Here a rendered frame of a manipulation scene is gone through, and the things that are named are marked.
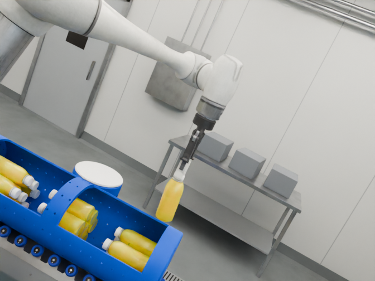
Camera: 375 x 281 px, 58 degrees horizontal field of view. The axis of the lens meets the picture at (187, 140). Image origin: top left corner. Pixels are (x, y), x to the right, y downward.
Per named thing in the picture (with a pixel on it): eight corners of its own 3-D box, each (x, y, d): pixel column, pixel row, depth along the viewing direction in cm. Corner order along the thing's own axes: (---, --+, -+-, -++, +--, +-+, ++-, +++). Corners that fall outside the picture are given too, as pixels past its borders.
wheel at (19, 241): (28, 237, 125) (30, 238, 127) (18, 232, 126) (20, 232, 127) (20, 248, 123) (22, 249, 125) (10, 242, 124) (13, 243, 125)
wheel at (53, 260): (62, 257, 123) (63, 257, 125) (52, 251, 124) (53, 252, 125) (54, 269, 121) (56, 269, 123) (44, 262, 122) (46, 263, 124)
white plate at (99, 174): (65, 164, 181) (64, 166, 182) (104, 190, 173) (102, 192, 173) (96, 158, 207) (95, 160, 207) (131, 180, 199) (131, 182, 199)
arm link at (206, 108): (227, 106, 116) (220, 121, 117) (203, 95, 117) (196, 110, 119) (224, 107, 107) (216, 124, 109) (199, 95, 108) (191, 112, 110)
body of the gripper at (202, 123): (215, 122, 109) (203, 147, 111) (217, 120, 117) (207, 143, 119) (194, 112, 110) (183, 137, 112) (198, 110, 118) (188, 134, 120)
